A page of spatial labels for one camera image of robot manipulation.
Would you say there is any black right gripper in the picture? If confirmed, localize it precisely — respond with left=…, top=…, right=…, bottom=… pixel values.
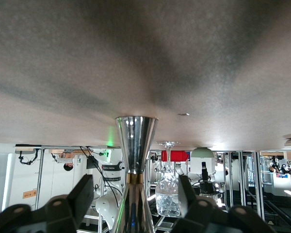
left=198, top=161, right=214, bottom=195

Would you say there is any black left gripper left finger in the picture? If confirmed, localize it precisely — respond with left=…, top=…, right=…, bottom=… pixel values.
left=0, top=174, right=95, bottom=233

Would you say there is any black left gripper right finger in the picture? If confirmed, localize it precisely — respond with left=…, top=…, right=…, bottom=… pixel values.
left=172, top=174, right=276, bottom=233

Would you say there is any silver double cone jigger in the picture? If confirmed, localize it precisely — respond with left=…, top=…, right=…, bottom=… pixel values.
left=111, top=116, right=159, bottom=233

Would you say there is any clear stemmed wine glass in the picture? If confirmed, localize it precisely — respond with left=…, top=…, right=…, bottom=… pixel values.
left=155, top=141, right=182, bottom=217

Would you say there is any clear ice cube pile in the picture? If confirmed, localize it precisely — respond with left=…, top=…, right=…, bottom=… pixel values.
left=156, top=181, right=181, bottom=216

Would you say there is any pale green bowl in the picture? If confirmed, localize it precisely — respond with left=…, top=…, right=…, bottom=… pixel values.
left=191, top=147, right=215, bottom=159

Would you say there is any red box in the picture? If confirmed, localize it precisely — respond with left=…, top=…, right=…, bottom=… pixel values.
left=161, top=150, right=189, bottom=162

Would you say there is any orange cardboard label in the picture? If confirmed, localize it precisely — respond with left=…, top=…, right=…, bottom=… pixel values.
left=22, top=189, right=37, bottom=199

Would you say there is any aluminium profile frame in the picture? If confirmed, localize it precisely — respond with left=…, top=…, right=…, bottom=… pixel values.
left=34, top=148, right=46, bottom=211
left=215, top=150, right=265, bottom=220

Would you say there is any black right base cable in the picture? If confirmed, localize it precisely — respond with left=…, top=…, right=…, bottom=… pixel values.
left=79, top=146, right=119, bottom=208

